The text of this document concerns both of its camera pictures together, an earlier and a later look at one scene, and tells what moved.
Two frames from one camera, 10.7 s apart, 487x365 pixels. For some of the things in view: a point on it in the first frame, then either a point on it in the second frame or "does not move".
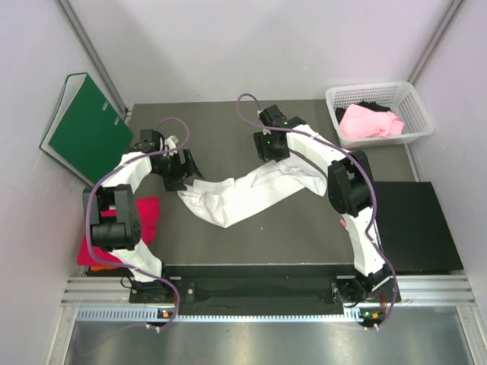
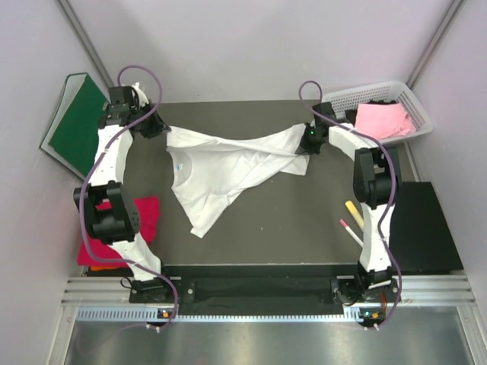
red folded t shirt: x=148 y=214 does not move
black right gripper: x=263 y=153 → x=304 y=147
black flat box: x=413 y=233 does not move
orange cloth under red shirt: x=100 y=268 does not move
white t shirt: x=224 y=201 → x=205 y=171
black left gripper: x=175 y=182 → x=158 y=127
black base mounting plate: x=262 y=290 does not move
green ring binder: x=84 y=131 does not move
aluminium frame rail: x=435 y=288 does not move
